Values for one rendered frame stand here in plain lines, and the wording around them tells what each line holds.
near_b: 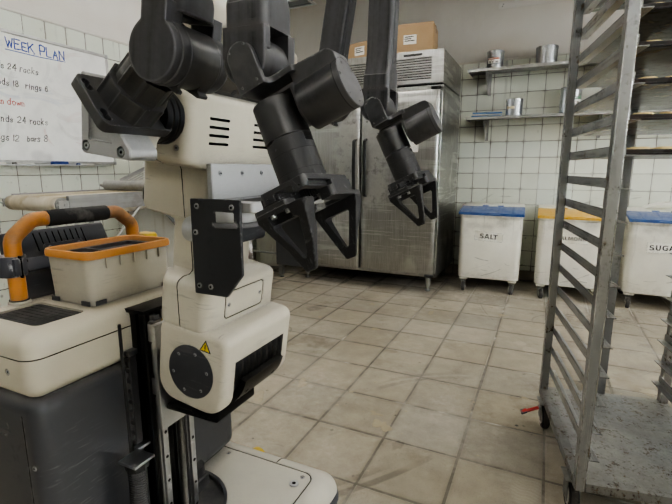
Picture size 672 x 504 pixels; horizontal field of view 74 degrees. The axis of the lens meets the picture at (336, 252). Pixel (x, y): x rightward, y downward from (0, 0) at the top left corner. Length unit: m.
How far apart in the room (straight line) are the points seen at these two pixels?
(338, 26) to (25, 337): 0.82
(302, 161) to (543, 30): 4.41
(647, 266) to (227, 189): 3.72
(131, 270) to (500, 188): 4.03
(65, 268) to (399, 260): 3.26
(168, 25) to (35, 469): 0.79
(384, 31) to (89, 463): 1.03
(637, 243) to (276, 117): 3.77
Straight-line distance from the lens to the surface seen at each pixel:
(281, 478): 1.34
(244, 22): 0.57
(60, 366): 0.98
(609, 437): 1.98
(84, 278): 1.05
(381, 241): 4.05
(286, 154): 0.52
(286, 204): 0.47
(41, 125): 3.82
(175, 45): 0.61
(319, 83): 0.51
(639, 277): 4.19
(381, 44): 0.96
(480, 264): 4.15
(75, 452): 1.06
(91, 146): 0.75
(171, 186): 0.87
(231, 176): 0.80
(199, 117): 0.78
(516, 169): 4.70
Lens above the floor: 1.09
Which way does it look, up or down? 11 degrees down
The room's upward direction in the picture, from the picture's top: straight up
